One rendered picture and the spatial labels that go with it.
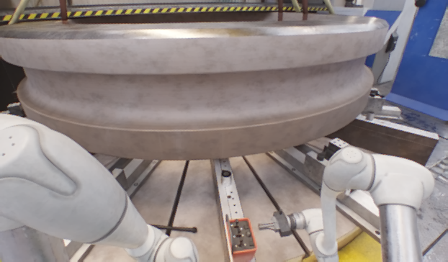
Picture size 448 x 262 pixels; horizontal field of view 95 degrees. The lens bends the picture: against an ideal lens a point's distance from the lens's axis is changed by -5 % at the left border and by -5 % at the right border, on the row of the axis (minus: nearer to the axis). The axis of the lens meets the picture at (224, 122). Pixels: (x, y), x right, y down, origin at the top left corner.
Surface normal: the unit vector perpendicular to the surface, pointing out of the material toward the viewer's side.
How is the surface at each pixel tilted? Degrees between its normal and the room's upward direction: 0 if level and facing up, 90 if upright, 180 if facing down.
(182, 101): 90
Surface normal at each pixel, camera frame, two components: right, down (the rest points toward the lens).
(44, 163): 0.85, -0.16
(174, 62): 0.03, 0.47
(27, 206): 0.34, 0.47
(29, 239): 0.75, 0.26
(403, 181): -0.19, -0.46
